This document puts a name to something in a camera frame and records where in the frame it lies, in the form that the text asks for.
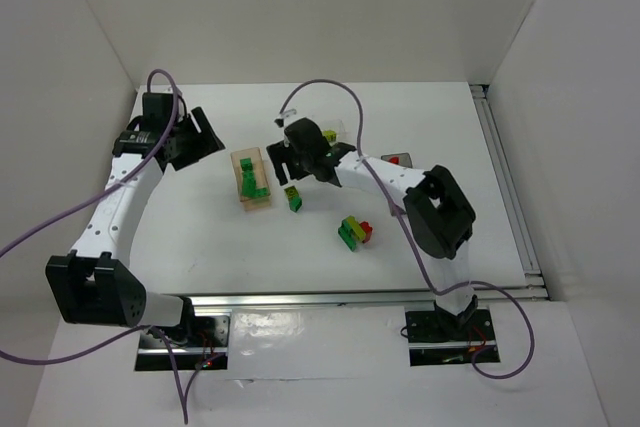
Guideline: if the aluminium rail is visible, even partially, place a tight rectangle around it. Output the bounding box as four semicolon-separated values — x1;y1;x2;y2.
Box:
469;84;549;299
144;288;546;311

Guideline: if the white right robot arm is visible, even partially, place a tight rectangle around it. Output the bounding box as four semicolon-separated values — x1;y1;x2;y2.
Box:
267;117;478;331

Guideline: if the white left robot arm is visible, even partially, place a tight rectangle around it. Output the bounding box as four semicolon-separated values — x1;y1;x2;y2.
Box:
45;92;224;344

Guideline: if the green sloped lego brick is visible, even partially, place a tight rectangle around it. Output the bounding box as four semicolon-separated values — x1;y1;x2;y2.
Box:
241;171;257;198

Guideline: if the aluminium rail right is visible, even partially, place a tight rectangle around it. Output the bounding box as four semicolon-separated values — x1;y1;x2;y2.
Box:
469;84;549;299

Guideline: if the dark grey transparent container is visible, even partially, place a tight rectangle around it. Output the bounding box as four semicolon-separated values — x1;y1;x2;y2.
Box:
381;152;413;168

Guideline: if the clear transparent container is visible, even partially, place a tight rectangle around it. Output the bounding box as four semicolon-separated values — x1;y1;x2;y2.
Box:
319;119;350;146

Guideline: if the aluminium rail front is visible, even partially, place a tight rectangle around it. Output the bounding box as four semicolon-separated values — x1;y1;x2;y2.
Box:
144;288;546;311

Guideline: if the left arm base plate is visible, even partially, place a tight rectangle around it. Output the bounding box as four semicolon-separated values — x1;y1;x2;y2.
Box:
134;314;231;372

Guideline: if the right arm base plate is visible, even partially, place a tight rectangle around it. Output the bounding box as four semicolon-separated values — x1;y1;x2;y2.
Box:
400;309;500;367

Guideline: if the green lego brick small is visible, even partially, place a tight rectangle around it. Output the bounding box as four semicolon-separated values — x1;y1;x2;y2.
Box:
289;197;302;212

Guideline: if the lime round-stud lego brick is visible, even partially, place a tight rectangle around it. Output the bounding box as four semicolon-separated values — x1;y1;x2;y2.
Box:
284;186;300;202

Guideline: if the green lego brick square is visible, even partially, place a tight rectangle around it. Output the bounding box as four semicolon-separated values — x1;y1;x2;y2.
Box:
240;158;254;174

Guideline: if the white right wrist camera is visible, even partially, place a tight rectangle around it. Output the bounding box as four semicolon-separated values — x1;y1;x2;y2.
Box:
274;108;298;128

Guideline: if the orange transparent container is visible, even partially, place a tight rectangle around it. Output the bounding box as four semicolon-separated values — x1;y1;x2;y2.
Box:
231;147;271;212

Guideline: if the green four-stud lego brick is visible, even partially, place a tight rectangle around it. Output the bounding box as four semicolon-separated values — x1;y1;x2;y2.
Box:
338;226;358;252

